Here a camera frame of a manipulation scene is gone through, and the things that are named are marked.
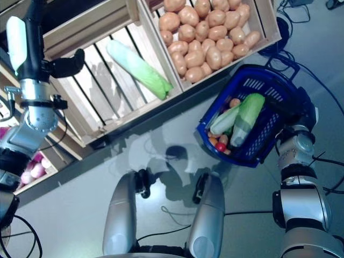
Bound small napa cabbage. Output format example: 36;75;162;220
209;103;244;135

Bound purple onions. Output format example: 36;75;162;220
20;170;33;186

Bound black cable coil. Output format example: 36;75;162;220
276;16;293;47

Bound wooden display shelf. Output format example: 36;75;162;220
0;0;283;162

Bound silver right robot leg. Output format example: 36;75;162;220
185;171;225;258

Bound black robot waist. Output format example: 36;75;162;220
94;243;194;258

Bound blue plastic shopping basket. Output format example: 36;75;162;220
196;64;304;169

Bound large napa cabbage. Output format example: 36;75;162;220
106;39;174;102
230;92;266;148

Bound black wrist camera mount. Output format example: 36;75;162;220
49;94;68;110

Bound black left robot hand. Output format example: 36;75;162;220
5;0;85;81

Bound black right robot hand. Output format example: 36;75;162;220
265;85;320;128

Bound purple white turnip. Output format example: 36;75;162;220
30;162;45;178

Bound slatted wooden crate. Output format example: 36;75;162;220
42;0;184;148
12;149;61;196
138;0;283;92

